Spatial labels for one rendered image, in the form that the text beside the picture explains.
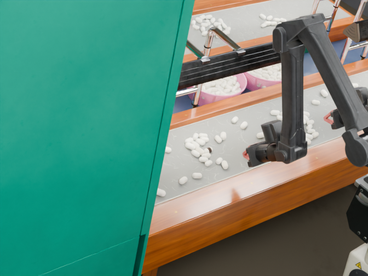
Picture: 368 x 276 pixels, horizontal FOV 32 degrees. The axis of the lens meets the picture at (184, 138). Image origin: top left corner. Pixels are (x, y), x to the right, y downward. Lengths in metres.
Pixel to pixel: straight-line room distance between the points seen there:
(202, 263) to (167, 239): 0.92
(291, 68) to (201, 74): 0.38
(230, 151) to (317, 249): 0.98
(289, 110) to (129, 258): 0.63
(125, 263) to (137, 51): 0.75
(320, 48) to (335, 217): 1.74
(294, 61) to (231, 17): 1.39
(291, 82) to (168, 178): 0.58
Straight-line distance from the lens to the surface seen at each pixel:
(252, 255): 3.03
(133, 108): 1.49
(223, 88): 2.68
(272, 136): 2.01
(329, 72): 1.73
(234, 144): 2.39
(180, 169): 2.23
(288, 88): 1.87
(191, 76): 2.08
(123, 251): 1.87
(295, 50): 1.82
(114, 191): 1.65
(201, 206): 2.08
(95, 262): 1.83
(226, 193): 2.15
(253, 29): 3.13
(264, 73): 2.81
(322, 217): 3.33
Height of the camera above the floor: 2.22
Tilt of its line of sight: 39 degrees down
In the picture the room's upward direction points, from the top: 12 degrees clockwise
